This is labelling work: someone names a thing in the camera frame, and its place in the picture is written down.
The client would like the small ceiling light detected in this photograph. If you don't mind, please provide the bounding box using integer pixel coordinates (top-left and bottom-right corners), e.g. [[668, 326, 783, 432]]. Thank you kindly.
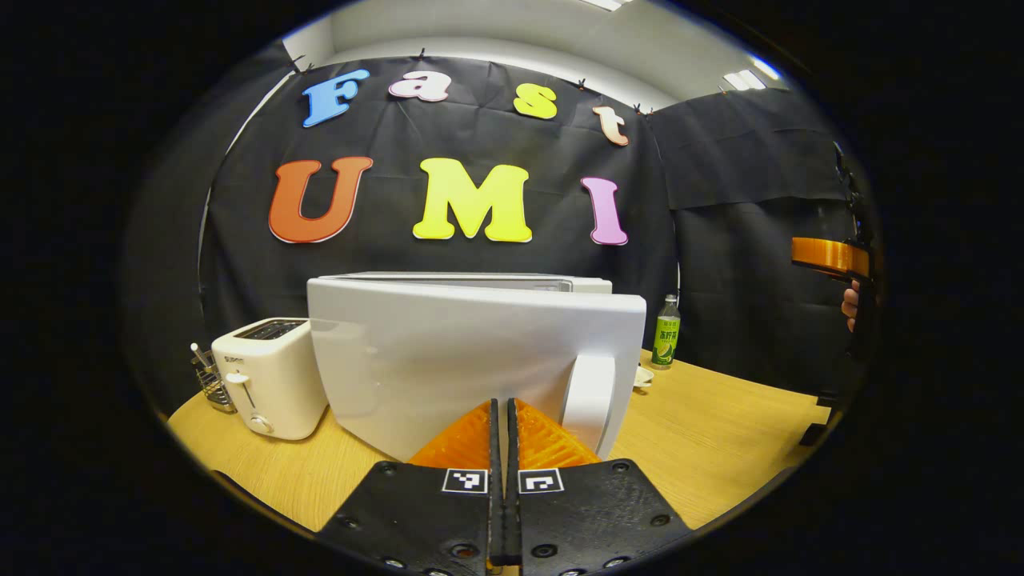
[[723, 56, 782, 91]]

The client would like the white toaster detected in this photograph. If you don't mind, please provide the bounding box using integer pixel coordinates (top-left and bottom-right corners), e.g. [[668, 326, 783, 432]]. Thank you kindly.
[[211, 318, 330, 442]]

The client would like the black backdrop cloth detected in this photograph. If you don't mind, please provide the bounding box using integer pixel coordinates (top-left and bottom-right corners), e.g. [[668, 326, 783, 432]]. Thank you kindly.
[[120, 44, 881, 401]]

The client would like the white microwave oven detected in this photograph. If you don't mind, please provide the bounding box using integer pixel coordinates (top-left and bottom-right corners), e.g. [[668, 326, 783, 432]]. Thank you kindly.
[[306, 272, 648, 464]]

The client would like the green drink bottle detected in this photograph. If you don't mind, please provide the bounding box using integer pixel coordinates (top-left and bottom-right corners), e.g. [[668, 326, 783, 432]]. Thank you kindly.
[[650, 294, 682, 370]]

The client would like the wire utensil holder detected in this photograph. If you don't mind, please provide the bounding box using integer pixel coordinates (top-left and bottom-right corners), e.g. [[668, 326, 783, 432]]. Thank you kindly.
[[190, 342, 238, 414]]

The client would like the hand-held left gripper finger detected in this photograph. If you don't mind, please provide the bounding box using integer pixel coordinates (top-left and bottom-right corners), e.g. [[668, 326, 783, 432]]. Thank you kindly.
[[315, 397, 506, 576], [506, 397, 694, 576]]

